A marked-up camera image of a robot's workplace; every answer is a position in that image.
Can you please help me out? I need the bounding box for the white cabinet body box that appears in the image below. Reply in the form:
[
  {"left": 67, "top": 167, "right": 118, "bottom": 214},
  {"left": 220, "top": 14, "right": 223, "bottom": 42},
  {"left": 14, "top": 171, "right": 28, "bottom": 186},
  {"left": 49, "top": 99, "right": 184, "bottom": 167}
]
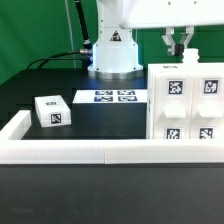
[{"left": 146, "top": 49, "right": 224, "bottom": 139}]

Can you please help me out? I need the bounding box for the white cabinet door panel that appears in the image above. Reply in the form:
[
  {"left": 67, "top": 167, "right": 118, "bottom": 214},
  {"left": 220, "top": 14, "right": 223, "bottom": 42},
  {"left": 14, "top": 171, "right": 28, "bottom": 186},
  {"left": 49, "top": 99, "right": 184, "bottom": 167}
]
[
  {"left": 190, "top": 72, "right": 224, "bottom": 140},
  {"left": 153, "top": 72, "right": 193, "bottom": 140}
]

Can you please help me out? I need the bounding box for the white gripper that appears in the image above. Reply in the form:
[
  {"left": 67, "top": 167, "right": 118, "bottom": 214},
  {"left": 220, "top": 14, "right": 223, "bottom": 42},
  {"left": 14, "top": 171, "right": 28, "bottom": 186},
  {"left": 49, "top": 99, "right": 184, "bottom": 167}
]
[{"left": 119, "top": 0, "right": 224, "bottom": 55}]

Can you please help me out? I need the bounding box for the white cabinet top block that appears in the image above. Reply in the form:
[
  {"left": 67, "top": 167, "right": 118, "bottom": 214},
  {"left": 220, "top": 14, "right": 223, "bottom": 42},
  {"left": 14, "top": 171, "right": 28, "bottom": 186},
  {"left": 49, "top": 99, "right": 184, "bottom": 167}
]
[{"left": 35, "top": 95, "right": 71, "bottom": 128}]

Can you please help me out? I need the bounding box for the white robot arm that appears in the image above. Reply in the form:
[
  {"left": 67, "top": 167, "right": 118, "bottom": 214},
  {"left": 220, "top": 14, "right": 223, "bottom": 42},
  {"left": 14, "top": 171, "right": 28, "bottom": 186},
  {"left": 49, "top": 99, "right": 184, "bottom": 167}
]
[{"left": 88, "top": 0, "right": 224, "bottom": 79}]

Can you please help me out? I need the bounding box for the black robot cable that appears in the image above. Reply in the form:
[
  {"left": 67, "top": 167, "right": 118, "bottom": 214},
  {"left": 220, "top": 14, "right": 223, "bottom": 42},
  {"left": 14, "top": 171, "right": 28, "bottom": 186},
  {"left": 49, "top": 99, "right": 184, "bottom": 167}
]
[{"left": 25, "top": 0, "right": 94, "bottom": 70}]

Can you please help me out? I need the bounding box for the white base marker plate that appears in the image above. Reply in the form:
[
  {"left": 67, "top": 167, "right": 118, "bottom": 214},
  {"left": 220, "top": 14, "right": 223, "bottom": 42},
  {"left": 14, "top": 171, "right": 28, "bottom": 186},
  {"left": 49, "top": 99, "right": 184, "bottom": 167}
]
[{"left": 73, "top": 89, "right": 147, "bottom": 104}]

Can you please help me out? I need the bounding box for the white U-shaped obstacle fence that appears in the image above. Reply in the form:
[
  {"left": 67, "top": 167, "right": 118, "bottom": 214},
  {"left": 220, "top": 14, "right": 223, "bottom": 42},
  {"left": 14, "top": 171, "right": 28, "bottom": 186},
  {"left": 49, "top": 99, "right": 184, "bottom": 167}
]
[{"left": 0, "top": 110, "right": 224, "bottom": 164}]

